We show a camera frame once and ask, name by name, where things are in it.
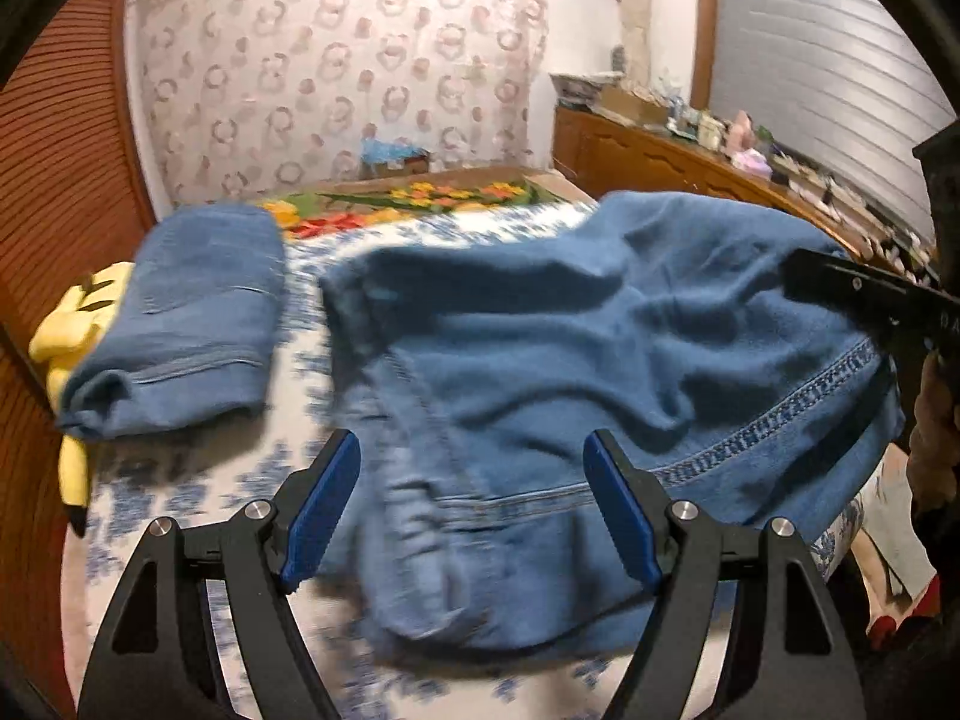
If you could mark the right hand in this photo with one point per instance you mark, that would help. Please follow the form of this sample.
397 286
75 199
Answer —
934 440

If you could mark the wooden sideboard cabinet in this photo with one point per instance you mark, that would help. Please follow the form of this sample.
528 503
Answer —
601 156

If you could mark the cardboard box with blue cloth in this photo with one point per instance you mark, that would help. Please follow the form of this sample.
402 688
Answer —
383 160

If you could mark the yellow plush toy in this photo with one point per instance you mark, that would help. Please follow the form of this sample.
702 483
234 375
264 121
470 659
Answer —
65 337

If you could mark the floral bed blanket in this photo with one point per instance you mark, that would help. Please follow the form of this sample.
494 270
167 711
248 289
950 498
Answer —
331 208

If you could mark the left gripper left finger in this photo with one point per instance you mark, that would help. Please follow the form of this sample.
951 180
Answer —
155 655

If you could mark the patterned lace curtain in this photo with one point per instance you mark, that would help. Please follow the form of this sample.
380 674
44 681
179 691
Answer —
244 98

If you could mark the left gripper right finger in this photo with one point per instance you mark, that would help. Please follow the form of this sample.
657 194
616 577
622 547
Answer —
786 652

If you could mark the brown louvered wardrobe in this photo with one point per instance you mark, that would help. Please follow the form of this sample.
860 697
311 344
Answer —
74 203

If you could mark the pink tissue pack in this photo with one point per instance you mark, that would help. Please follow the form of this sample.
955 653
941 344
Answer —
751 161

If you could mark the blue denim jeans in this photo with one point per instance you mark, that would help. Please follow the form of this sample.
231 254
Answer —
472 377

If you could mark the folded blue denim garment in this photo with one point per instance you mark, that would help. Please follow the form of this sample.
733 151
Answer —
195 332

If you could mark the white window blind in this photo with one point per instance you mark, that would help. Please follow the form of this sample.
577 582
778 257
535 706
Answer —
838 81

